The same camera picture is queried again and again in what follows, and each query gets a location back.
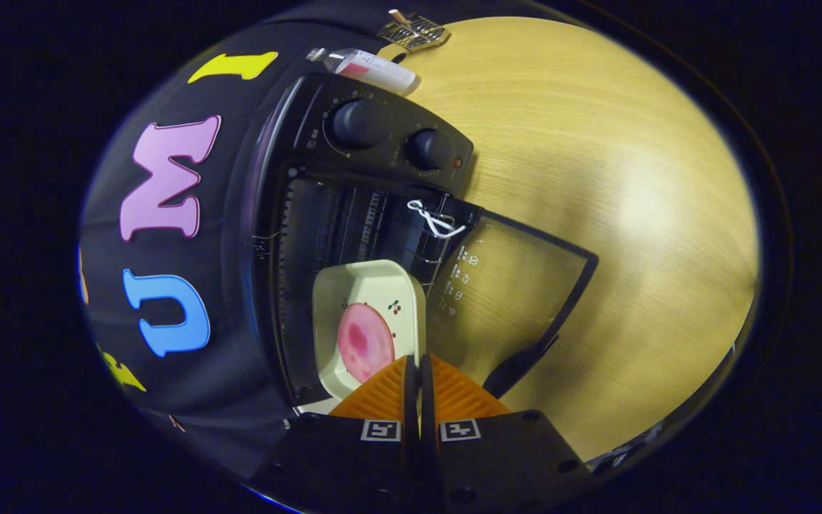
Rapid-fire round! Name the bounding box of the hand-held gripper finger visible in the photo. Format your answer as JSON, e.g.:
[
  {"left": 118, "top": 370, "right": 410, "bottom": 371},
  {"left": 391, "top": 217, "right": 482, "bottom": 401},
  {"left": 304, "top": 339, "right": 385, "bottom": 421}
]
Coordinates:
[
  {"left": 250, "top": 355, "right": 422, "bottom": 514},
  {"left": 420, "top": 353, "right": 594, "bottom": 514}
]

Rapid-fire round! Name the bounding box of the pink ham slice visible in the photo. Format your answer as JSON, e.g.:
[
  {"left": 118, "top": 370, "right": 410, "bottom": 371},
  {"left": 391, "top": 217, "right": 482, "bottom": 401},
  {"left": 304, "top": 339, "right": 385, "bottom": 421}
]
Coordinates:
[{"left": 337, "top": 303, "right": 396, "bottom": 384}]

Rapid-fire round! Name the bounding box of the cream square plate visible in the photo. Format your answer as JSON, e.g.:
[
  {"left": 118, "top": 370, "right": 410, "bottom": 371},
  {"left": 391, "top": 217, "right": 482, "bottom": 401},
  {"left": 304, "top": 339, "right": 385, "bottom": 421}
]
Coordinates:
[{"left": 311, "top": 259, "right": 427, "bottom": 400}]

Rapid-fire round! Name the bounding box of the black toaster oven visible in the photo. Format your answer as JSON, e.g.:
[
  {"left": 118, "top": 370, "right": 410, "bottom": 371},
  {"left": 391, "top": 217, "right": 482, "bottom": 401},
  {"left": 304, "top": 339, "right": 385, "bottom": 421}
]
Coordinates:
[{"left": 222, "top": 71, "right": 599, "bottom": 408}]

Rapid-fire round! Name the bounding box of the black backdrop cloth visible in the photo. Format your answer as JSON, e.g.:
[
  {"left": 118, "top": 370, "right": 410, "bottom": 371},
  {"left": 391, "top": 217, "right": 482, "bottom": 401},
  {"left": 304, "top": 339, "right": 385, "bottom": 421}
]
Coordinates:
[{"left": 77, "top": 14, "right": 397, "bottom": 490}]

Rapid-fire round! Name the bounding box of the small clear bottle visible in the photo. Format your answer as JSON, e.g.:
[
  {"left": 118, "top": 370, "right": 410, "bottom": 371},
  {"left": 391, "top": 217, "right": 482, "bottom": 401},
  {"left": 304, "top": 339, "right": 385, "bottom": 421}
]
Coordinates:
[{"left": 308, "top": 47, "right": 419, "bottom": 96}]

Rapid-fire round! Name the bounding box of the white string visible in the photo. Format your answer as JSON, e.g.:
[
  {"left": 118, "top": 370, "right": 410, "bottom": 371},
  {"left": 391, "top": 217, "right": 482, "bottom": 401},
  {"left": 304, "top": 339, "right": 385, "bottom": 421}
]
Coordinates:
[{"left": 407, "top": 200, "right": 467, "bottom": 238}]

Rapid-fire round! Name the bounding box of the wire basket holder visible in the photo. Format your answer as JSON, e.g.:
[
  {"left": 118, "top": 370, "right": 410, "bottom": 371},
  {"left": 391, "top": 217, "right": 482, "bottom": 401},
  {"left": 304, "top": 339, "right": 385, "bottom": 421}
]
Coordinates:
[{"left": 375, "top": 9, "right": 451, "bottom": 52}]

